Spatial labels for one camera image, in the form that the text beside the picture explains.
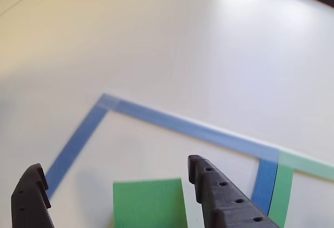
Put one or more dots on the green cube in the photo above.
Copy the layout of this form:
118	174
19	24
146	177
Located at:
148	204

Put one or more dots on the green tape square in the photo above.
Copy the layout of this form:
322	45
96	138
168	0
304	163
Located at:
281	194

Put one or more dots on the blue tape square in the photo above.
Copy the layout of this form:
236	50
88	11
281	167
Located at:
182	125

